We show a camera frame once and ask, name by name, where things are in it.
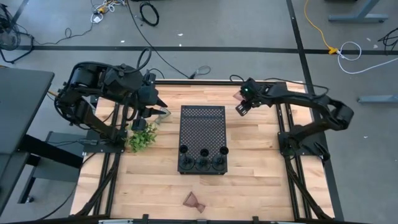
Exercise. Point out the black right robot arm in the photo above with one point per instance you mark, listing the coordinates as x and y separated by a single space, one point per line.
311 101

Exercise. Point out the tall black candlestick holder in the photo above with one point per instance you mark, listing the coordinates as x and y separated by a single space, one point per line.
219 164
202 164
186 163

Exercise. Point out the green plant in white pot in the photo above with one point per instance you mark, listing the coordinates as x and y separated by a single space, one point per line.
141 140

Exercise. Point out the grey desk foot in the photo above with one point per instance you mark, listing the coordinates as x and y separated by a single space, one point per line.
379 99
357 18

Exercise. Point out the black perforated metal shelf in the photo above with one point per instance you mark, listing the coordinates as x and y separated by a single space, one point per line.
203 130

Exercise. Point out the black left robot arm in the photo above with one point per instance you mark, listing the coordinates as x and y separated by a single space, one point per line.
90 77

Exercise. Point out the black aluminium table frame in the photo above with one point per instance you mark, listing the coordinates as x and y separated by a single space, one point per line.
217 83

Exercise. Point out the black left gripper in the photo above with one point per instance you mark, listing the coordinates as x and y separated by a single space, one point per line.
149 93

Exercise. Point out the pink glass candle holder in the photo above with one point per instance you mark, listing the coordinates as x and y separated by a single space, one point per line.
237 96
190 200

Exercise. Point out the dark grey desk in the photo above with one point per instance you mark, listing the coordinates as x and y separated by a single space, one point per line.
21 102

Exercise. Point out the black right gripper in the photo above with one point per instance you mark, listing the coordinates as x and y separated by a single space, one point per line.
253 91

